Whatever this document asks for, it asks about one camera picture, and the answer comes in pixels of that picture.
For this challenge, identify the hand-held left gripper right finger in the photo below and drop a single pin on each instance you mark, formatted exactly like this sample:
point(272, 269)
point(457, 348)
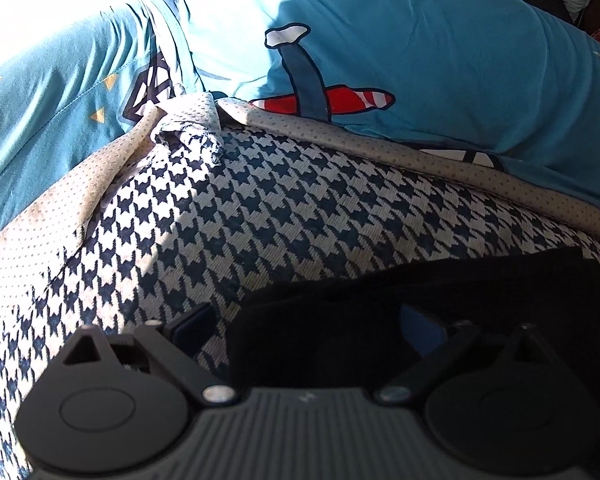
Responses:
point(422, 330)

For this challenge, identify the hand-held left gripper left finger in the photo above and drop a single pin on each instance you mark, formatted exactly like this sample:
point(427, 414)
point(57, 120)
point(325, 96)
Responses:
point(195, 327)

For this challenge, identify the black garment with white stripes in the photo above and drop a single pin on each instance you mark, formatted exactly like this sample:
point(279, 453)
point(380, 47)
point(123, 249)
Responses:
point(330, 310)

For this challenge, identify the houndstooth bed mat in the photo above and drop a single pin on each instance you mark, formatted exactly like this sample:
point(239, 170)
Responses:
point(280, 210)

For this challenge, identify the blue printed quilt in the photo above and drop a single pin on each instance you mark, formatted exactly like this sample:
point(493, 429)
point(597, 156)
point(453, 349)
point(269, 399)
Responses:
point(405, 40)

